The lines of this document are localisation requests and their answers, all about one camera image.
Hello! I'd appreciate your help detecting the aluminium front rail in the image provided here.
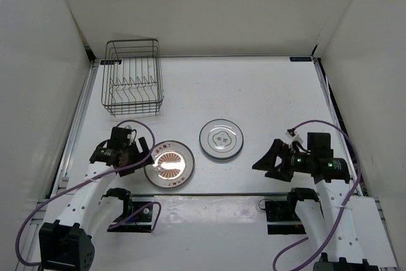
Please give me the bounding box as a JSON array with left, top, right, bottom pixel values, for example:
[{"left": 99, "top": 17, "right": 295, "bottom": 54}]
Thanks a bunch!
[{"left": 50, "top": 190, "right": 362, "bottom": 197}]

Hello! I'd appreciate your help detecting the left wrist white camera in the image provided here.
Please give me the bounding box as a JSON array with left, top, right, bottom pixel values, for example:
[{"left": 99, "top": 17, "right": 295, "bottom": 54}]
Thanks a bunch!
[{"left": 124, "top": 125, "right": 137, "bottom": 142}]

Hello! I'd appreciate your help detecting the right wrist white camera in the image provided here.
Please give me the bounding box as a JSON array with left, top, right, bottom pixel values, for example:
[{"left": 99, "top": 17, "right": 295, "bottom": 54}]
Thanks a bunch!
[{"left": 285, "top": 128, "right": 303, "bottom": 145}]

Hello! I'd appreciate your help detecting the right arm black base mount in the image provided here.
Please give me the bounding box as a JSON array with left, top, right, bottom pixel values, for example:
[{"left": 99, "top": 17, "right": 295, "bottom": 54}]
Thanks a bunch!
[{"left": 258, "top": 199, "right": 306, "bottom": 235}]

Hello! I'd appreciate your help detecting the white plate green flower pattern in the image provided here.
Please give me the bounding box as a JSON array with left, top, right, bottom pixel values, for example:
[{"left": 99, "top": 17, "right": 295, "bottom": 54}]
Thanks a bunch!
[{"left": 200, "top": 145, "right": 244, "bottom": 161}]

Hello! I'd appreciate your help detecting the white plate orange pattern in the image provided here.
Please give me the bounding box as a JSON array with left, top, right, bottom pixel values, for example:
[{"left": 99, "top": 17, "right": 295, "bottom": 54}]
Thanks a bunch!
[{"left": 144, "top": 140, "right": 195, "bottom": 189}]

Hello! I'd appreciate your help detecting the white foam front board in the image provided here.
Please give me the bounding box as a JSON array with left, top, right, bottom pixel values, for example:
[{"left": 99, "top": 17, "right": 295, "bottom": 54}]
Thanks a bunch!
[{"left": 30, "top": 194, "right": 400, "bottom": 271}]

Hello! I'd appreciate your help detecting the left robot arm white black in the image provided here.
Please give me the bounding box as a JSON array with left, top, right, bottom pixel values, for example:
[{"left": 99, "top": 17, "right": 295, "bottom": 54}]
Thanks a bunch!
[{"left": 39, "top": 126, "right": 153, "bottom": 270}]

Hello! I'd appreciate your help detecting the metal wire dish rack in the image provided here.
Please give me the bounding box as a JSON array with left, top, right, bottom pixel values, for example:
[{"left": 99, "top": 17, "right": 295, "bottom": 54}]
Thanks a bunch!
[{"left": 100, "top": 39, "right": 164, "bottom": 116}]

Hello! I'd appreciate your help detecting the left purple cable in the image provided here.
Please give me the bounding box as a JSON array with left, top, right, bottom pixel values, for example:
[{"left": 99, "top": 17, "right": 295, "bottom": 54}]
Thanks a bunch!
[{"left": 15, "top": 120, "right": 161, "bottom": 267}]

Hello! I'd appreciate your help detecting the wrist white camera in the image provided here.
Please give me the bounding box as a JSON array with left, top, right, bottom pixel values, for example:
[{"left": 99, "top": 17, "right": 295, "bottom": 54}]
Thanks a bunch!
[
  {"left": 124, "top": 125, "right": 137, "bottom": 142},
  {"left": 285, "top": 128, "right": 303, "bottom": 145}
]

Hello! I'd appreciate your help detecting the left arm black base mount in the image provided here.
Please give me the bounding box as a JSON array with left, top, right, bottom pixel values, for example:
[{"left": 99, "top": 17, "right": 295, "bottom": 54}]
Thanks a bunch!
[{"left": 107, "top": 201, "right": 154, "bottom": 233}]

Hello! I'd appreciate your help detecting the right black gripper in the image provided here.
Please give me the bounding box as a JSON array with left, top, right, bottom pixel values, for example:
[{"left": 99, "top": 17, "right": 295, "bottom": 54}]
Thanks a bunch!
[{"left": 252, "top": 138, "right": 313, "bottom": 182}]

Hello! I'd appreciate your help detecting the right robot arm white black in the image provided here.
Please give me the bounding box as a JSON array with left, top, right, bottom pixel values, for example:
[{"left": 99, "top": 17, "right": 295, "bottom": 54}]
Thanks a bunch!
[{"left": 252, "top": 133, "right": 378, "bottom": 270}]

